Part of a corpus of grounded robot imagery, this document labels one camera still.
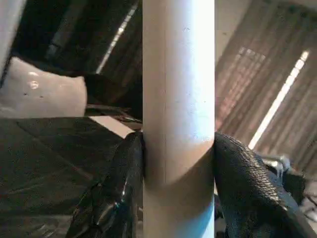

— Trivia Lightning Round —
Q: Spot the grey curtain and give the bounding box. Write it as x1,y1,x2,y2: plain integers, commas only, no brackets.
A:
214,0,317,175

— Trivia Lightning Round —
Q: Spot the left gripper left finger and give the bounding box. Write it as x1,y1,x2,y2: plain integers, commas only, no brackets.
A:
65,130,146,238

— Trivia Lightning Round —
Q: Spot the white flat board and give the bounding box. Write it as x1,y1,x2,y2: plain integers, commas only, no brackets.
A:
88,115,136,139

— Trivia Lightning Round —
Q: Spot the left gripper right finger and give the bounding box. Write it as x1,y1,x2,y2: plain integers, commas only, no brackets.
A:
212,131,313,238

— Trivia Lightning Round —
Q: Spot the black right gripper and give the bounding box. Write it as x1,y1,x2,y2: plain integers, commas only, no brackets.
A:
262,154,308,212

